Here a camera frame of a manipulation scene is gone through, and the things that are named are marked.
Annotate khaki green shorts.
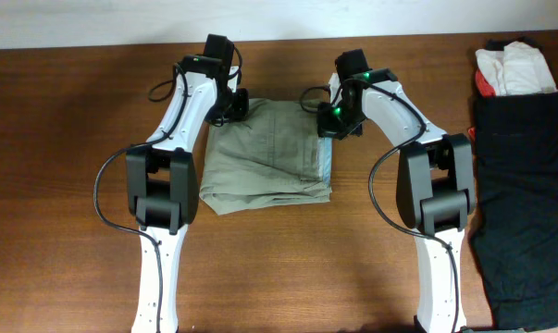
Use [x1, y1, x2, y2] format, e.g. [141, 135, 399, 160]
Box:
[200, 98, 332, 216]

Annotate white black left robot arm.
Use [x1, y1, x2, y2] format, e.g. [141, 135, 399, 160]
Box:
[125, 34, 248, 333]

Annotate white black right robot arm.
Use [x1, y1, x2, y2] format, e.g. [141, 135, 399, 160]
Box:
[317, 49, 476, 332]

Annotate red cloth in pile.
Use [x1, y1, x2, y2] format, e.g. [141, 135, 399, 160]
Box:
[467, 69, 496, 142]

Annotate beige cloth in pile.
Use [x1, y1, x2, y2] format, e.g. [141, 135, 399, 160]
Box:
[475, 42, 558, 97]

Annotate black clothing pile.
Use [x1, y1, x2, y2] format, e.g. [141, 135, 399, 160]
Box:
[470, 37, 558, 331]

